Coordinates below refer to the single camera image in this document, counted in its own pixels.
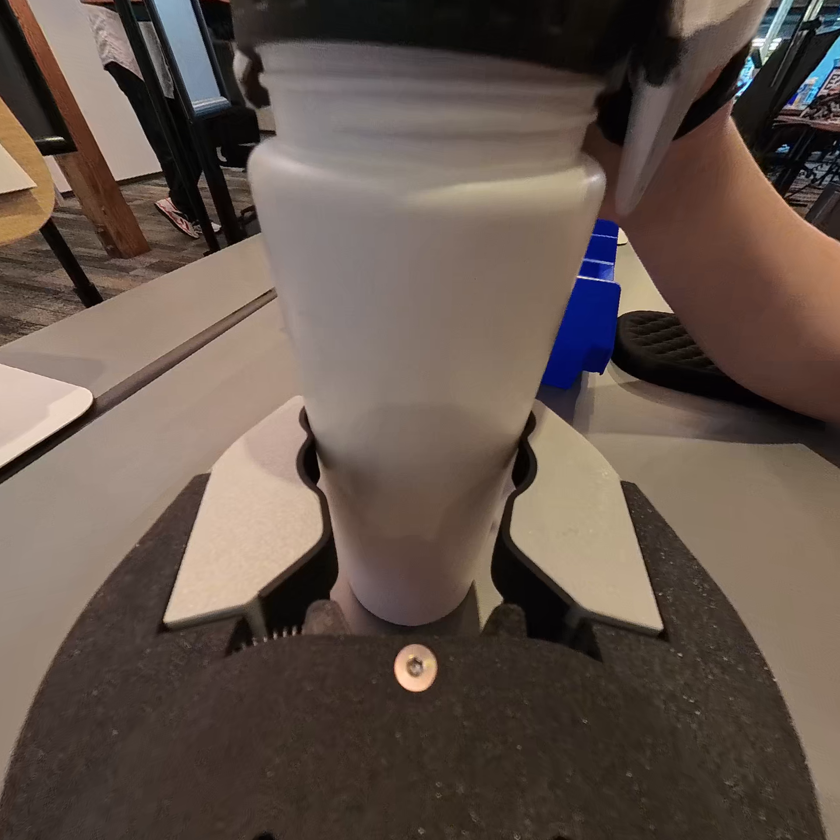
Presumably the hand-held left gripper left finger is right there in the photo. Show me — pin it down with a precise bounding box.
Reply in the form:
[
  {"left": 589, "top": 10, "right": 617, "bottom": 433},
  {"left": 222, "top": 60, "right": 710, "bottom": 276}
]
[{"left": 161, "top": 395, "right": 339, "bottom": 651}]

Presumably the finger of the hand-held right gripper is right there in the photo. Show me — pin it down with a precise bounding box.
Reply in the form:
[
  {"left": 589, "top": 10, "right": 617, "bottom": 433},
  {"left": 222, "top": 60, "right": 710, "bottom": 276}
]
[{"left": 233, "top": 45, "right": 271, "bottom": 111}]

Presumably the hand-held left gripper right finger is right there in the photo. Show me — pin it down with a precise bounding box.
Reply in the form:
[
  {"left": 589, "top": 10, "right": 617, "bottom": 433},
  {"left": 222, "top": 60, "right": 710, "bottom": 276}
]
[{"left": 492, "top": 400, "right": 665, "bottom": 657}]

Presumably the black bottle lid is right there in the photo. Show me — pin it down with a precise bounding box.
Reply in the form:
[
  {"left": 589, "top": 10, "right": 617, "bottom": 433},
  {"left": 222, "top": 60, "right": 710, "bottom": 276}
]
[{"left": 231, "top": 0, "right": 683, "bottom": 83}]

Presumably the blue plastic bin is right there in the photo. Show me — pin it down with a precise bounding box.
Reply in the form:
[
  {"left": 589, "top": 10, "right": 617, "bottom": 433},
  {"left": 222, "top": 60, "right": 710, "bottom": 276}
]
[{"left": 539, "top": 220, "right": 622, "bottom": 390}]

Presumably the white plastic bottle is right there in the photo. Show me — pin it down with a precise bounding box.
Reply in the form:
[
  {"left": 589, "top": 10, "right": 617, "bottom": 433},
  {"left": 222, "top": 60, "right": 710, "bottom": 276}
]
[{"left": 248, "top": 42, "right": 608, "bottom": 626}]

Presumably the person's right forearm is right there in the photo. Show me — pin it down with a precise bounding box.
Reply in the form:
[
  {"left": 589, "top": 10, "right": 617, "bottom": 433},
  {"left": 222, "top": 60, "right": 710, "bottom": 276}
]
[{"left": 617, "top": 184, "right": 840, "bottom": 421}]

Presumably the person's right hand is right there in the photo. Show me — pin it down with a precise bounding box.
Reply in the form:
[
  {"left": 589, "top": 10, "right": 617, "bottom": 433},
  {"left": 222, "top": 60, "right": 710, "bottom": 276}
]
[{"left": 583, "top": 62, "right": 788, "bottom": 224}]

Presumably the black framed sign easel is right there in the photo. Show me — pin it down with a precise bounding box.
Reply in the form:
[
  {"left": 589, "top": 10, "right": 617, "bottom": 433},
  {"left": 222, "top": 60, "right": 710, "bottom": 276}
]
[{"left": 112, "top": 0, "right": 263, "bottom": 257}]

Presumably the black mesh office chair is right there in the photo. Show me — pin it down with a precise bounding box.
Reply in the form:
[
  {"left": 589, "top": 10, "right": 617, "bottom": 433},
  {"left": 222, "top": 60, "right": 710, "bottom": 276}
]
[{"left": 731, "top": 13, "right": 831, "bottom": 198}]

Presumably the wooden table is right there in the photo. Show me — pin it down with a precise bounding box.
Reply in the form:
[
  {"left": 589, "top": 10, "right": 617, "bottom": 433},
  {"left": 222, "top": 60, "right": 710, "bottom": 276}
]
[{"left": 774, "top": 108, "right": 840, "bottom": 198}]

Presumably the grey metal box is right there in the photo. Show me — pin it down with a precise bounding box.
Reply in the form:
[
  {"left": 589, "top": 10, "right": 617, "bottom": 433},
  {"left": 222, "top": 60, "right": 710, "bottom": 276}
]
[{"left": 806, "top": 190, "right": 840, "bottom": 240}]

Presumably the wooden post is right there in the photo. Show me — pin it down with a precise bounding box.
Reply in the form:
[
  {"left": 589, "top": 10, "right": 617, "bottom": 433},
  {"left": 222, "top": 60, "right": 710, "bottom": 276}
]
[{"left": 10, "top": 0, "right": 152, "bottom": 259}]

